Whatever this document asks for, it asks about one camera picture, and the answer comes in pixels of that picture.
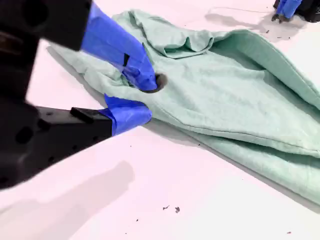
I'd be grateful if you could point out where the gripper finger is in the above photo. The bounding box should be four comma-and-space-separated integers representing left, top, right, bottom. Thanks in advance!
37, 0, 168, 94
271, 0, 289, 23
281, 0, 303, 24
14, 93, 153, 181

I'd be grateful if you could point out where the pale green T-shirt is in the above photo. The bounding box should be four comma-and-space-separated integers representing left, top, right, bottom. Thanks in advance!
48, 9, 320, 207

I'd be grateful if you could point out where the thin clear wire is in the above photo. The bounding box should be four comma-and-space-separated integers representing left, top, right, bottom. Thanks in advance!
208, 6, 273, 16

